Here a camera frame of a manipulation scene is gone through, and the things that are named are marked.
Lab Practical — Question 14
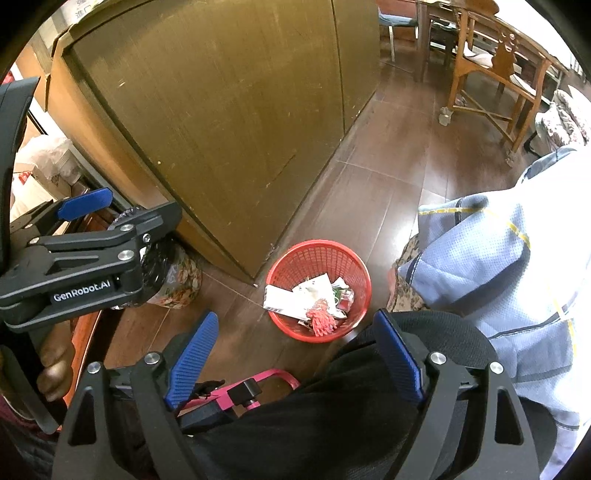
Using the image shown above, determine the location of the olive wooden cabinet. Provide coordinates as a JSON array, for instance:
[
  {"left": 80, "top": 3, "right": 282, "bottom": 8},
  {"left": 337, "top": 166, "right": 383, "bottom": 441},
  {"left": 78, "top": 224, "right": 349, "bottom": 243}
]
[{"left": 46, "top": 0, "right": 382, "bottom": 287}]

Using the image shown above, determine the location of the person's black trouser leg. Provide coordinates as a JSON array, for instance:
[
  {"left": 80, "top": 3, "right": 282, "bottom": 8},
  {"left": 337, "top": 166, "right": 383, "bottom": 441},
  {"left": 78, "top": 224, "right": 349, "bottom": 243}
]
[{"left": 134, "top": 311, "right": 555, "bottom": 480}]

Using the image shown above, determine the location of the wooden armchair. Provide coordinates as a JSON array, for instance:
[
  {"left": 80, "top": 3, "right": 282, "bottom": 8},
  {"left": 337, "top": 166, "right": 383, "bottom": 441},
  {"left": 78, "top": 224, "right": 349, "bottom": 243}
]
[{"left": 445, "top": 0, "right": 555, "bottom": 160}]

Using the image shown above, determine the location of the white plastic bag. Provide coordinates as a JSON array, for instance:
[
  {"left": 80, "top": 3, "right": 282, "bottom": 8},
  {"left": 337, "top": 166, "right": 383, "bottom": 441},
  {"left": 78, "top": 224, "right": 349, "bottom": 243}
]
[{"left": 25, "top": 136, "right": 75, "bottom": 181}]

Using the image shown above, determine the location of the person's left hand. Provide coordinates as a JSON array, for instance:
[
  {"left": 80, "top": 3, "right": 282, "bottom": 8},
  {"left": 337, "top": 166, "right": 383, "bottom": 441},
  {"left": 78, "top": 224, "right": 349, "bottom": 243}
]
[{"left": 37, "top": 340, "right": 78, "bottom": 403}]

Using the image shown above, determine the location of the pink metal frame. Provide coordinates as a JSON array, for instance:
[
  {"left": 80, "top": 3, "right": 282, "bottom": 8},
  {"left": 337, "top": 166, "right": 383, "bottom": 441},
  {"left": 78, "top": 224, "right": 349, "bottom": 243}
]
[{"left": 178, "top": 368, "right": 301, "bottom": 416}]

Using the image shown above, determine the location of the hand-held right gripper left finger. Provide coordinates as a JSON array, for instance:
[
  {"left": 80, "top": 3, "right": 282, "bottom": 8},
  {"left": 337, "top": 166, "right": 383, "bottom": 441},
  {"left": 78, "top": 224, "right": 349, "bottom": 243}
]
[{"left": 50, "top": 311, "right": 219, "bottom": 480}]

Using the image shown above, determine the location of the floral fabric bag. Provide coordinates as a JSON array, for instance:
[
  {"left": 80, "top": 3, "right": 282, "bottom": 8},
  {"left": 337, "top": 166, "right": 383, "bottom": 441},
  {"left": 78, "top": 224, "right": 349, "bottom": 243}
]
[{"left": 111, "top": 208, "right": 204, "bottom": 308}]

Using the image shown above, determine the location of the folded floral quilt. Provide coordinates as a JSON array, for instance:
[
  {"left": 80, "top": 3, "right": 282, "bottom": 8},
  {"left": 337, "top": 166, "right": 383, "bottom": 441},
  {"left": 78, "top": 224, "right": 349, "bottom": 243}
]
[{"left": 536, "top": 90, "right": 591, "bottom": 148}]

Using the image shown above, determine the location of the red plastic basket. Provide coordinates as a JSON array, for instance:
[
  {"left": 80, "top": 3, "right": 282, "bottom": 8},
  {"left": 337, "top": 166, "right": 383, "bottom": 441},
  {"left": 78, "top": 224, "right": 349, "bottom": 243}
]
[{"left": 265, "top": 239, "right": 372, "bottom": 342}]

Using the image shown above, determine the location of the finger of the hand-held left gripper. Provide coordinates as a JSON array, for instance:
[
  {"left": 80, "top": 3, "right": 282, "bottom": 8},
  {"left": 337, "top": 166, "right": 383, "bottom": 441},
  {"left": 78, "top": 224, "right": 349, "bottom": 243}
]
[
  {"left": 9, "top": 188, "right": 114, "bottom": 237},
  {"left": 34, "top": 200, "right": 184, "bottom": 296}
]

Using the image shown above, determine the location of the blue chair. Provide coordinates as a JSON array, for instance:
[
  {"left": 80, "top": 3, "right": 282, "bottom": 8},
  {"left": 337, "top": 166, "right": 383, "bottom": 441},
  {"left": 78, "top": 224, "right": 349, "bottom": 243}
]
[{"left": 378, "top": 0, "right": 420, "bottom": 63}]

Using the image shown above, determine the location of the blue bed blanket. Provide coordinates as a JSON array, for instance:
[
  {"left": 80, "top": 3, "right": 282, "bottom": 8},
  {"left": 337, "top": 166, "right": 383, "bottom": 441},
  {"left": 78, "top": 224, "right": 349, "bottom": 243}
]
[{"left": 397, "top": 145, "right": 591, "bottom": 467}]

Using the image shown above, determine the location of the red pom-pom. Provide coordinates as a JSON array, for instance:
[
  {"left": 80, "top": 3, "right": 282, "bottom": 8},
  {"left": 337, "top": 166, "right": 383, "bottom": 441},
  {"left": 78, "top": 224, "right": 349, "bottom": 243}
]
[{"left": 305, "top": 299, "right": 337, "bottom": 337}]

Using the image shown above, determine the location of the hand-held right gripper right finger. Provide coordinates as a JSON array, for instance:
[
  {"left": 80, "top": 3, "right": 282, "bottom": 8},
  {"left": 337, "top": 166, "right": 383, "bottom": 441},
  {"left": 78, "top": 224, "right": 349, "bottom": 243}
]
[{"left": 372, "top": 309, "right": 541, "bottom": 480}]

